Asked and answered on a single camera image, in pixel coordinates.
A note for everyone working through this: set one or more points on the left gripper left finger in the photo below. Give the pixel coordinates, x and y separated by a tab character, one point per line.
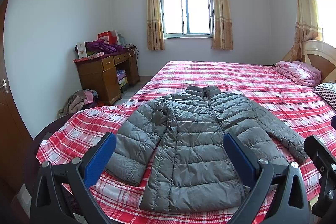
48	203

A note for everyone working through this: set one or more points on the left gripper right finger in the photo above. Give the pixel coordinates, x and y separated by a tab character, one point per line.
289	204

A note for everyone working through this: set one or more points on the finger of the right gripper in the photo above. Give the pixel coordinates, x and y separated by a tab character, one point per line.
324	162

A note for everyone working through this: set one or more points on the grey puffer jacket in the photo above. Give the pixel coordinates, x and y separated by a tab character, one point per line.
179	136

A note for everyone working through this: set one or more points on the clothes pile on floor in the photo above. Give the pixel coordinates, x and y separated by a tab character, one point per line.
80	100

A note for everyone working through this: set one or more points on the purple clothing on desk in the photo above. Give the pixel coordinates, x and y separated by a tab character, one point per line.
100	46

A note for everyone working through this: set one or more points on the brown wooden door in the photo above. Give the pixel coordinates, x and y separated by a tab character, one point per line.
15	138

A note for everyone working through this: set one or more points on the striped pillow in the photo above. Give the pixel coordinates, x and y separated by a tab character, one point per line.
327	91

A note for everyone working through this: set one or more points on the wooden desk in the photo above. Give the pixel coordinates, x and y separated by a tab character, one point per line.
100	74

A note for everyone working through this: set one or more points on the stacked boxes under desk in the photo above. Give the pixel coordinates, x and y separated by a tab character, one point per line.
122	80

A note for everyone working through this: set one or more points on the pink folded quilt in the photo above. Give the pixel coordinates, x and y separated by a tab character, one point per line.
300	73

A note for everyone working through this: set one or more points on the beige wooden headboard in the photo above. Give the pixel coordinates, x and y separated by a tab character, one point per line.
322	56

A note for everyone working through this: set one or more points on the white printed box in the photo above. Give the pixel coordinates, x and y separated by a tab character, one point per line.
81	50

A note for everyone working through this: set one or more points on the red gift box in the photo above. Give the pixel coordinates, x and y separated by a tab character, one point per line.
109	37

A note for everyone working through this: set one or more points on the side window beige curtain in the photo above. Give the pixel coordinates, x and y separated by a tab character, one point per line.
306	28

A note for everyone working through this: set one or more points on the right beige curtain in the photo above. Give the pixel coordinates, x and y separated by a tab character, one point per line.
222	33

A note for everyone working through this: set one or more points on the left beige curtain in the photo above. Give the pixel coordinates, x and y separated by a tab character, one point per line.
155	37

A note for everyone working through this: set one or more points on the aluminium sliding window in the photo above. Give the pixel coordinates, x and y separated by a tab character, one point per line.
187	18

